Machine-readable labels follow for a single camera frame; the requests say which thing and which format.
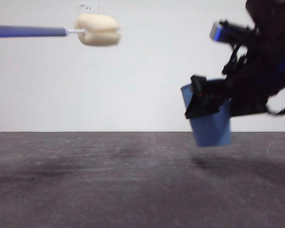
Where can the white wall socket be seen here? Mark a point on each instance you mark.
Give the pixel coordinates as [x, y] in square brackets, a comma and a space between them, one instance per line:
[89, 8]

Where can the blue ribbed plastic cup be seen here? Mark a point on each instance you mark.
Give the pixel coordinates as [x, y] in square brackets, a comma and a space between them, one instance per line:
[212, 129]

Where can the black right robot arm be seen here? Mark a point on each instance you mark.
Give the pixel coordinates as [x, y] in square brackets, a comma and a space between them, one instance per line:
[263, 59]

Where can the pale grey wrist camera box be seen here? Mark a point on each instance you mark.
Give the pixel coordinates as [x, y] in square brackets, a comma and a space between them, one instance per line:
[216, 32]

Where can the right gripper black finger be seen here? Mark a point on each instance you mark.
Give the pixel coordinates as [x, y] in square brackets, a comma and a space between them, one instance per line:
[248, 107]
[200, 104]

